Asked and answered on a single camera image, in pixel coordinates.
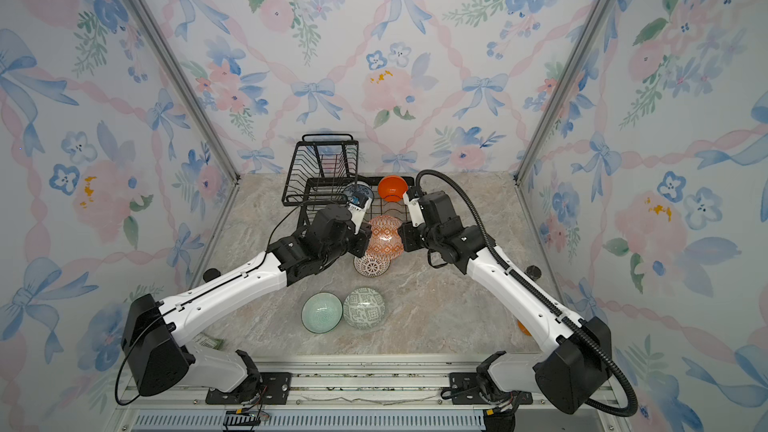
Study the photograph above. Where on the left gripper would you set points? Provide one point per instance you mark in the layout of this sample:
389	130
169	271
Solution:
363	237

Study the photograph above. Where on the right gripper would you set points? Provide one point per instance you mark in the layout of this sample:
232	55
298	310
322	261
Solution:
407	232

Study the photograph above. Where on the white brown patterned bowl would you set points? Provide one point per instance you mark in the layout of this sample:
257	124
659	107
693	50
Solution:
371	266

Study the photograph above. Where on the blue floral bowl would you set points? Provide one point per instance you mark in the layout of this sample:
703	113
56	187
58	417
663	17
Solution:
358	194

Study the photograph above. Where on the red white patterned bowl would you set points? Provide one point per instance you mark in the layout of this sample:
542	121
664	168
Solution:
385	241

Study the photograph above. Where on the orange bowl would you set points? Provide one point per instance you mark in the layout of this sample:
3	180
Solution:
392	188

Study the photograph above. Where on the pale green bowl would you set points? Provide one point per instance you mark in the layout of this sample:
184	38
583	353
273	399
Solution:
321	313

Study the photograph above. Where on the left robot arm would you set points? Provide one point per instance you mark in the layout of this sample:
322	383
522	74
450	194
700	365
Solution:
158	338

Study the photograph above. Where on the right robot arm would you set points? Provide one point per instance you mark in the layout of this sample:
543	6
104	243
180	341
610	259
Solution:
567	370

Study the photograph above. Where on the green white patterned bowl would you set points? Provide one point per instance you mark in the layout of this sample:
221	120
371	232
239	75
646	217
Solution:
364	308

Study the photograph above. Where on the dark cap spice bottle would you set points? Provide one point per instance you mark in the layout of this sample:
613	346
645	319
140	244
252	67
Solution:
533	272

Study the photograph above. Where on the left dark cap bottle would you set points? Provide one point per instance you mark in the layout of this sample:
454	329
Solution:
211	274

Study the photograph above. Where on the green packet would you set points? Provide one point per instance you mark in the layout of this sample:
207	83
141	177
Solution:
210	342

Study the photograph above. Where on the black wire dish rack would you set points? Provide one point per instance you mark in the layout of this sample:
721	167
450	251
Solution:
322	165

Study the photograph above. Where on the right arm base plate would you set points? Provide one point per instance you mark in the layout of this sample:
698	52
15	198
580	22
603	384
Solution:
465	389

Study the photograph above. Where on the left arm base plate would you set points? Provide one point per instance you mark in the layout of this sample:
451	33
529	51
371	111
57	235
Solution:
271	388

